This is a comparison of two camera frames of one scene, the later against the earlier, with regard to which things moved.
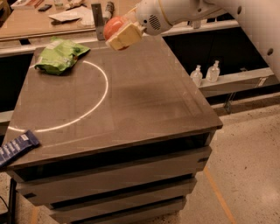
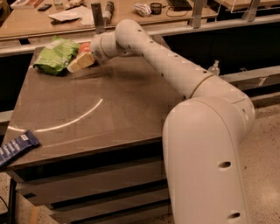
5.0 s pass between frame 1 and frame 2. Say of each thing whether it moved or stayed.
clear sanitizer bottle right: stayed
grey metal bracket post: stayed
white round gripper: moved
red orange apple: moved
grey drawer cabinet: stayed
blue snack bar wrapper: stayed
